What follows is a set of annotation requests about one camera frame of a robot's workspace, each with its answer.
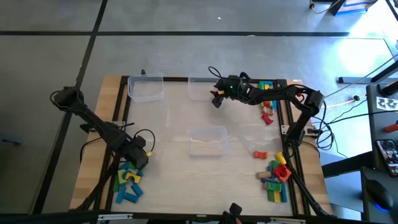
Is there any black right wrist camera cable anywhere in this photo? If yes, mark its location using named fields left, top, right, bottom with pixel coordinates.
left=207, top=65, right=224, bottom=82

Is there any yellow wooden cylinder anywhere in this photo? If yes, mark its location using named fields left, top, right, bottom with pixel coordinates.
left=275, top=151, right=287, bottom=166

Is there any smartphone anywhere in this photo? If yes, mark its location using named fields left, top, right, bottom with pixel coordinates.
left=375, top=139, right=398, bottom=178

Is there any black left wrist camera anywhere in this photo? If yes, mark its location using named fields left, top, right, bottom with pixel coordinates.
left=134, top=135, right=147, bottom=149

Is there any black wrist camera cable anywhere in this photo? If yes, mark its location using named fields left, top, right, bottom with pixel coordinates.
left=133, top=128, right=156, bottom=156
left=207, top=65, right=224, bottom=82

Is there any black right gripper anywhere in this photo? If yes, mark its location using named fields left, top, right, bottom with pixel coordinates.
left=210, top=75, right=249, bottom=109

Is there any yellow wooden arch block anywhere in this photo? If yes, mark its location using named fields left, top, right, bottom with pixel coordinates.
left=125, top=172, right=142, bottom=184

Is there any blue box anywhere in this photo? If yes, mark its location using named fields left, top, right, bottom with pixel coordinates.
left=329, top=0, right=379, bottom=17

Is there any black aluminium table frame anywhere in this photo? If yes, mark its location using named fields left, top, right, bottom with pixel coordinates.
left=93, top=74, right=335, bottom=218

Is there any printed black-white marker sheet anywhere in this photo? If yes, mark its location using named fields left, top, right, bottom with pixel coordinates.
left=376, top=96, right=398, bottom=110

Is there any black desk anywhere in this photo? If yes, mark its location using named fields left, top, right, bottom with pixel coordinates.
left=360, top=83, right=398, bottom=224

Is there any black computer mouse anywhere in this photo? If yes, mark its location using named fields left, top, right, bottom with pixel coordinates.
left=365, top=179, right=395, bottom=211

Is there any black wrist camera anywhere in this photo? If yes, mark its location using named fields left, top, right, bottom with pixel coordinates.
left=134, top=135, right=147, bottom=149
left=223, top=75, right=243, bottom=90

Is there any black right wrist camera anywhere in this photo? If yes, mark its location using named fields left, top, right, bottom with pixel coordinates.
left=223, top=75, right=243, bottom=90

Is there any black device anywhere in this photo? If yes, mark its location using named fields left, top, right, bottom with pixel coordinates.
left=222, top=202, right=243, bottom=224

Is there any black cable bundle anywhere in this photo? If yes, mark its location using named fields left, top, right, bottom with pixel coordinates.
left=310, top=105, right=349, bottom=159

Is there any silver metal bracket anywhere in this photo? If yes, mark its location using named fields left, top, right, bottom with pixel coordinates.
left=269, top=217, right=307, bottom=224
left=98, top=213, right=134, bottom=222

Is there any large red wooden arch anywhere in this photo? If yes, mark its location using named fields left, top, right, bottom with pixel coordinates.
left=272, top=164, right=293, bottom=184

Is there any clear plastic bin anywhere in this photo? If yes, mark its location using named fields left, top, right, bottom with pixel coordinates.
left=127, top=74, right=165, bottom=103
left=187, top=125, right=229, bottom=158
left=187, top=73, right=220, bottom=102

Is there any grey floor stand bar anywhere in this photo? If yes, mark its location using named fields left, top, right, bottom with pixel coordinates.
left=338, top=58, right=398, bottom=85

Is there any long blue wooden cylinder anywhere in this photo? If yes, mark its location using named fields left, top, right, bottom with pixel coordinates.
left=114, top=185, right=127, bottom=205

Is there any black left wrist camera cable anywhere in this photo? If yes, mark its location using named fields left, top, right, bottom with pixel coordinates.
left=133, top=128, right=156, bottom=156

